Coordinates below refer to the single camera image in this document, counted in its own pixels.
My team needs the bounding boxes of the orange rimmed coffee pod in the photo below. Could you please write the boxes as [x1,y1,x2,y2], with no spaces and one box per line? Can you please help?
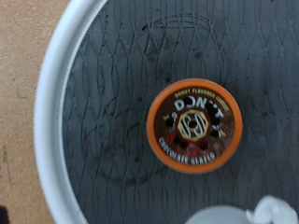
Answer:
[146,77,244,175]

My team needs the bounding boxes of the white mug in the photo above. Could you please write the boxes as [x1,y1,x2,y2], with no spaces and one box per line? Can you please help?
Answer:
[184,195,299,224]

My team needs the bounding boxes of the white two-tier turntable shelf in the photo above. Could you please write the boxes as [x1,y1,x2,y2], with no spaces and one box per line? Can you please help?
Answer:
[33,0,299,224]

